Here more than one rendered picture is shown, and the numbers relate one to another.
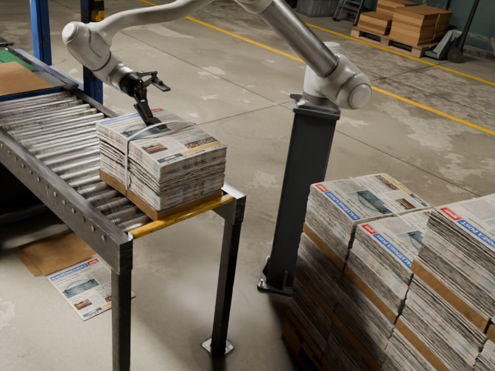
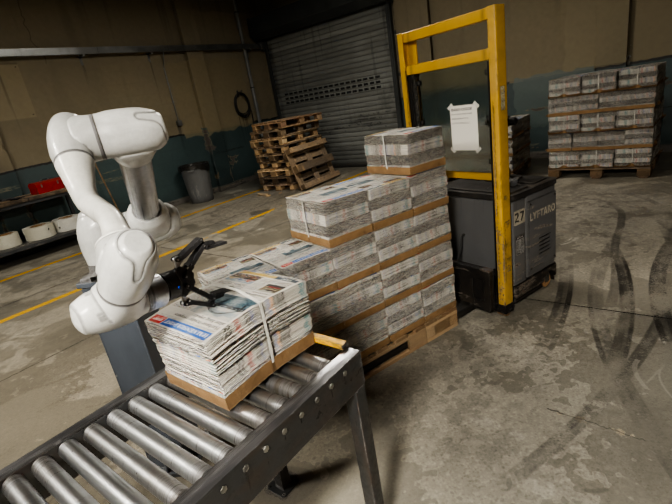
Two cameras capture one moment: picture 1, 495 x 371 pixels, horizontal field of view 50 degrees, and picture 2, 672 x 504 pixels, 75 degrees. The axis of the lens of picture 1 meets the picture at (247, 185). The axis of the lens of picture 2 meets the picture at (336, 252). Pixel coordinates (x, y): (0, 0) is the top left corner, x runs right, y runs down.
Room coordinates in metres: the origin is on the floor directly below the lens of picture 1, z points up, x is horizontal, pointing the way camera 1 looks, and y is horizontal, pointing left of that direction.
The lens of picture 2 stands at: (1.39, 1.53, 1.53)
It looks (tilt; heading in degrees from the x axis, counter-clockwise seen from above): 19 degrees down; 268
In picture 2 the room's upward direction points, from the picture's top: 10 degrees counter-clockwise
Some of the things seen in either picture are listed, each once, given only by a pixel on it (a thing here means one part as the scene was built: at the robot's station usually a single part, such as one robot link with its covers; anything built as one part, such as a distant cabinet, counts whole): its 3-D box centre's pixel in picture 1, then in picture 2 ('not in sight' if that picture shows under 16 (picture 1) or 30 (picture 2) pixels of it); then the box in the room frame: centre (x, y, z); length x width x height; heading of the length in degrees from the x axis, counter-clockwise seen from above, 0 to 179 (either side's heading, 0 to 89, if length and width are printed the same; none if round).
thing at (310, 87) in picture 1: (325, 68); (101, 233); (2.27, -0.27, 1.17); 0.18 x 0.16 x 0.22; 23
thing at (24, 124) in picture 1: (51, 121); not in sight; (2.21, 0.92, 0.77); 0.47 x 0.05 x 0.05; 138
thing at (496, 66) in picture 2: not in sight; (498, 170); (0.27, -1.00, 0.97); 0.09 x 0.09 x 1.75; 30
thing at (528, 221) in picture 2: not in sight; (493, 234); (0.11, -1.47, 0.40); 0.69 x 0.55 x 0.80; 120
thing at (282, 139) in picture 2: not in sight; (291, 151); (1.64, -7.51, 0.65); 1.33 x 0.94 x 1.30; 52
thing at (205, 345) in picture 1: (217, 345); (283, 483); (1.74, 0.04, 0.01); 0.14 x 0.14 x 0.01; 48
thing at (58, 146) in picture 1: (80, 143); (78, 503); (2.03, 0.73, 0.77); 0.47 x 0.05 x 0.05; 138
